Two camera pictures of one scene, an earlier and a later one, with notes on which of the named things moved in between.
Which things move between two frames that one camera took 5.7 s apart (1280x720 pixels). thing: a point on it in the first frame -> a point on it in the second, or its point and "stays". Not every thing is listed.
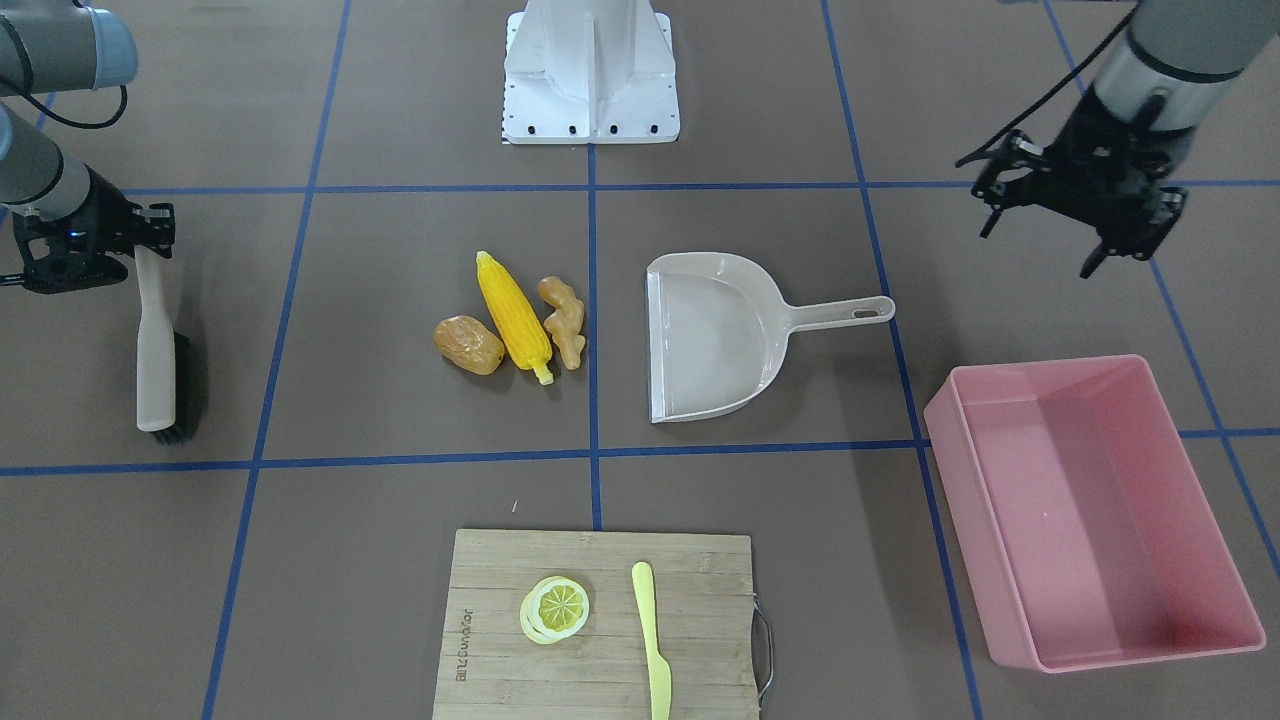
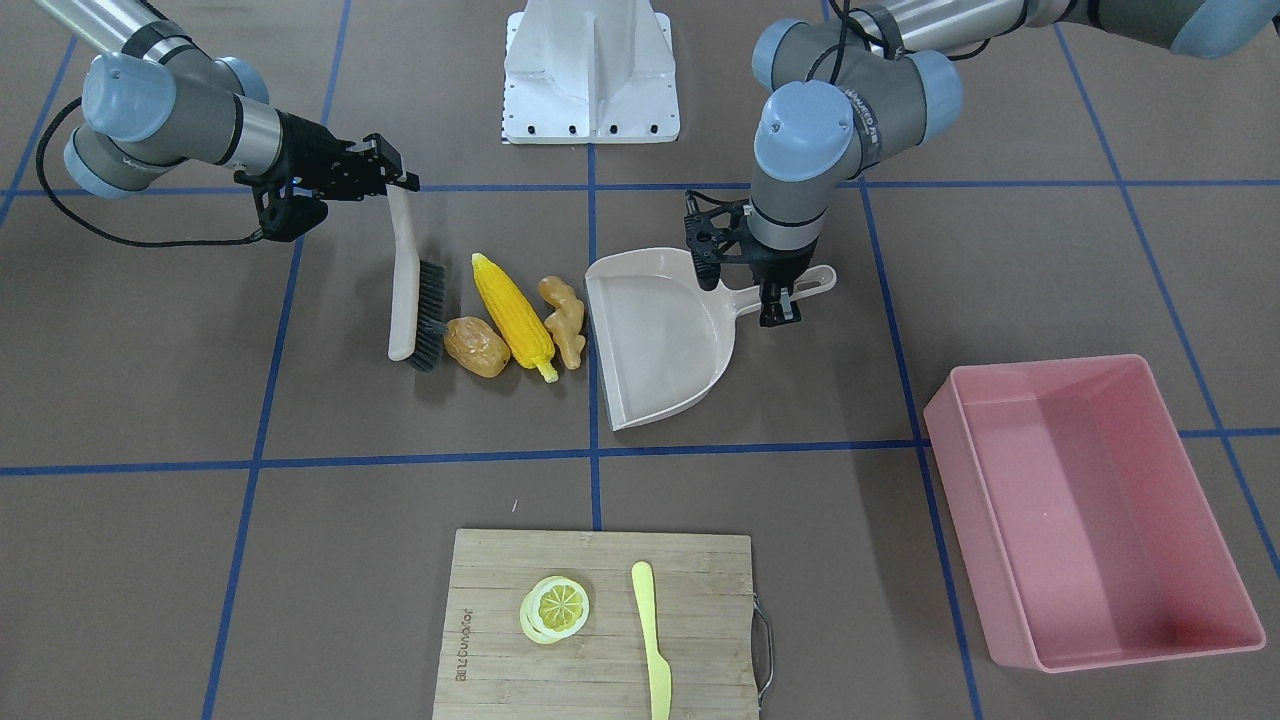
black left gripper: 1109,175 -> 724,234
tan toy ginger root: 564,323 stays
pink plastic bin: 1092,531 stays
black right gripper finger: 161,235 -> 376,165
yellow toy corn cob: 518,327 stays
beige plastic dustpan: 719,332 -> 660,338
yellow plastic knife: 659,670 stays
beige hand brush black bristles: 165,369 -> 418,293
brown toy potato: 468,344 stays
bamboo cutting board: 703,613 stays
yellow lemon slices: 554,610 stays
